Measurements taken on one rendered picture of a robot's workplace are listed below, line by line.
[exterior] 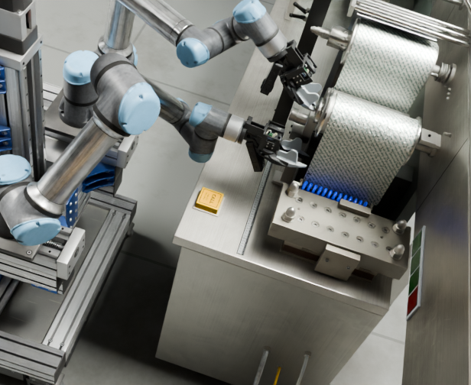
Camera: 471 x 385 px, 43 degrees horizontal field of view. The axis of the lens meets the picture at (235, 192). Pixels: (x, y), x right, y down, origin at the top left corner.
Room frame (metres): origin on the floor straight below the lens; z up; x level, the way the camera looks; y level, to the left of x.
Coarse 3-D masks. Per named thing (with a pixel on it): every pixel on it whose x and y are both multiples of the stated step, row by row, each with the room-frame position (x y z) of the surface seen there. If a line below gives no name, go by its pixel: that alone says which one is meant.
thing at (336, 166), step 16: (320, 144) 1.29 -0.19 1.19; (336, 144) 1.29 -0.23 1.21; (320, 160) 1.29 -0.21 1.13; (336, 160) 1.29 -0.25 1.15; (352, 160) 1.29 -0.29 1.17; (368, 160) 1.28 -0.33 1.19; (384, 160) 1.28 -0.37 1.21; (304, 176) 1.29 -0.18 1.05; (320, 176) 1.29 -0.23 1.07; (336, 176) 1.29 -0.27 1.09; (352, 176) 1.28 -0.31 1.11; (368, 176) 1.28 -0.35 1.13; (384, 176) 1.28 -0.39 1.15; (352, 192) 1.28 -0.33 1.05; (368, 192) 1.28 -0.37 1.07; (384, 192) 1.28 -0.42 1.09
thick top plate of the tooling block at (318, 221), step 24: (312, 216) 1.16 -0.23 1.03; (336, 216) 1.19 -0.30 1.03; (360, 216) 1.22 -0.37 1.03; (288, 240) 1.09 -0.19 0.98; (312, 240) 1.09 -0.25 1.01; (336, 240) 1.10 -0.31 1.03; (360, 240) 1.13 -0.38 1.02; (384, 240) 1.16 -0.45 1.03; (408, 240) 1.19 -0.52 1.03; (360, 264) 1.08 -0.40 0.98; (384, 264) 1.08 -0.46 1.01
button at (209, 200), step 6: (204, 192) 1.21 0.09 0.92; (210, 192) 1.22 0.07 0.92; (216, 192) 1.23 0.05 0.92; (198, 198) 1.18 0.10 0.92; (204, 198) 1.19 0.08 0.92; (210, 198) 1.20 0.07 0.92; (216, 198) 1.21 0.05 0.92; (222, 198) 1.21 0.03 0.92; (198, 204) 1.16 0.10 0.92; (204, 204) 1.17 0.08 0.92; (210, 204) 1.18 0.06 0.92; (216, 204) 1.18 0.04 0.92; (210, 210) 1.16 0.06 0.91; (216, 210) 1.16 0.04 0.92
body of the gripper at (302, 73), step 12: (288, 48) 1.36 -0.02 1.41; (276, 60) 1.34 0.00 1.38; (288, 60) 1.36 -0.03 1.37; (300, 60) 1.35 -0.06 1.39; (312, 60) 1.40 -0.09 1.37; (288, 72) 1.35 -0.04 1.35; (300, 72) 1.34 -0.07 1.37; (312, 72) 1.38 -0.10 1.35; (288, 84) 1.34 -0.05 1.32; (300, 84) 1.35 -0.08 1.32
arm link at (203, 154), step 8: (184, 128) 1.33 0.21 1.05; (192, 128) 1.32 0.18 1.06; (184, 136) 1.31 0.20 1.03; (192, 136) 1.30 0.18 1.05; (192, 144) 1.29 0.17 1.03; (200, 144) 1.27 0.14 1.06; (208, 144) 1.28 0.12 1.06; (192, 152) 1.28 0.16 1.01; (200, 152) 1.27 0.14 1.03; (208, 152) 1.28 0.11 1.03; (200, 160) 1.27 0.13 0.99; (208, 160) 1.29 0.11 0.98
